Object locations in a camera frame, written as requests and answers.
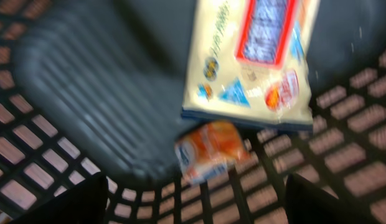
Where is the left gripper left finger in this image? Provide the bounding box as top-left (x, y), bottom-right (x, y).
top-left (10, 172), bottom-right (108, 224)

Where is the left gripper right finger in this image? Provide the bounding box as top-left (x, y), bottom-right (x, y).
top-left (285, 174), bottom-right (377, 224)

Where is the yellow snack bag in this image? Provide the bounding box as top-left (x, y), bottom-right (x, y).
top-left (181, 0), bottom-right (320, 131)

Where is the orange small snack packet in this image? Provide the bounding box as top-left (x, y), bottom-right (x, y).
top-left (174, 121), bottom-right (250, 185)

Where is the grey plastic shopping basket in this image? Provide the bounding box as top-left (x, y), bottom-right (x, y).
top-left (0, 1), bottom-right (386, 223)

